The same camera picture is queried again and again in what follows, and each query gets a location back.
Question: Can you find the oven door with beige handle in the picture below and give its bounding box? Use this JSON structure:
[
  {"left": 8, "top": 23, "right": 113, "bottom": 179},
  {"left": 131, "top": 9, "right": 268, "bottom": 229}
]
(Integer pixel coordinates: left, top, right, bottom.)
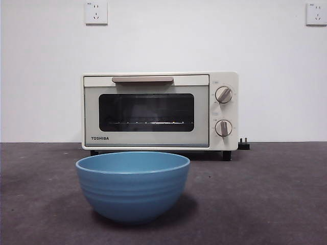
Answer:
[{"left": 83, "top": 74, "right": 210, "bottom": 148}]

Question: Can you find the blue ribbed bowl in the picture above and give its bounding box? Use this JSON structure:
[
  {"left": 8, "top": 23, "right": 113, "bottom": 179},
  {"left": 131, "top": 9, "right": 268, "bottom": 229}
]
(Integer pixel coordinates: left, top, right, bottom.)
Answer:
[{"left": 75, "top": 152, "right": 191, "bottom": 225}]

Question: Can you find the cream Toshiba toaster oven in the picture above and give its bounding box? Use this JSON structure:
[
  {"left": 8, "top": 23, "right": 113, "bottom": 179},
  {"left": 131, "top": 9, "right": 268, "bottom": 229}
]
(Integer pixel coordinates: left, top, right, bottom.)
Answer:
[{"left": 81, "top": 71, "right": 240, "bottom": 162}]

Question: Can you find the timer knob beige pointer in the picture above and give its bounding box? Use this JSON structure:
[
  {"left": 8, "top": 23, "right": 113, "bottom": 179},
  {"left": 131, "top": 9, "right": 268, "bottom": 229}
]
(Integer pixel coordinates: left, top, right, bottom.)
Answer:
[{"left": 214, "top": 119, "right": 233, "bottom": 139}]

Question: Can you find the temperature knob beige pointer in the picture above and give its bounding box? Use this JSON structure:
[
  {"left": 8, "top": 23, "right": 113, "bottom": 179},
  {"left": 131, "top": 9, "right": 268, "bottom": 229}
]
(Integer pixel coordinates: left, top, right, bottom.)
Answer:
[{"left": 214, "top": 86, "right": 233, "bottom": 105}]

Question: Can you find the metal wire oven rack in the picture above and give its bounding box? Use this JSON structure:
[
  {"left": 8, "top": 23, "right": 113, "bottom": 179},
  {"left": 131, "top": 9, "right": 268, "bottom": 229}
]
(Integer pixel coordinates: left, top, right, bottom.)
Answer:
[{"left": 106, "top": 120, "right": 194, "bottom": 126}]

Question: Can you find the white wall socket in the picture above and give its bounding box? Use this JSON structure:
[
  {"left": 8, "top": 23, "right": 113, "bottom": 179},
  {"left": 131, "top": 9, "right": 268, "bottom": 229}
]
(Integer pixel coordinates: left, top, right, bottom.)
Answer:
[
  {"left": 306, "top": 2, "right": 327, "bottom": 26},
  {"left": 85, "top": 1, "right": 108, "bottom": 26}
]

